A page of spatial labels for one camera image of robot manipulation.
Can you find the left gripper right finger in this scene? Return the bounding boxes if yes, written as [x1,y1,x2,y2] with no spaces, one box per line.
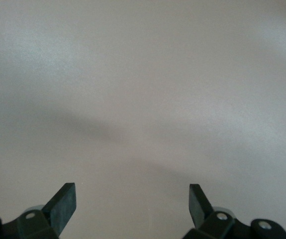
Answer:
[184,184,286,239]

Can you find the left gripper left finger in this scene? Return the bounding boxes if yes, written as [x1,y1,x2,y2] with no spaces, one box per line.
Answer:
[0,183,77,239]

